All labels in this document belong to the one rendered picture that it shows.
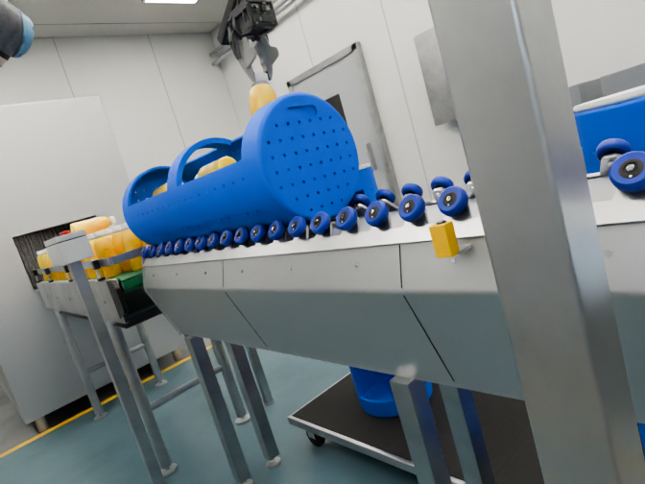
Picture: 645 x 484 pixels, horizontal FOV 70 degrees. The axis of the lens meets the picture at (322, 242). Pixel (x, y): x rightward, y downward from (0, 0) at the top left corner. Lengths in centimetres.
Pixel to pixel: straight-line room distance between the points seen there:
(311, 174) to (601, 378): 74
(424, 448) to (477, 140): 74
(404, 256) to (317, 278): 22
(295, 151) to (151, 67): 588
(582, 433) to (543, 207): 18
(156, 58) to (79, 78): 106
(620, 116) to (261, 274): 76
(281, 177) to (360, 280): 28
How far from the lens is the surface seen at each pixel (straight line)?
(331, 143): 105
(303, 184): 98
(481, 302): 68
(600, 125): 97
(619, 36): 403
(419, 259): 72
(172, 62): 695
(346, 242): 83
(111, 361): 193
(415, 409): 95
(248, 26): 108
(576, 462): 44
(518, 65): 34
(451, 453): 155
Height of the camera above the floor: 106
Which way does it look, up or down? 8 degrees down
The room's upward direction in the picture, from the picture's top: 17 degrees counter-clockwise
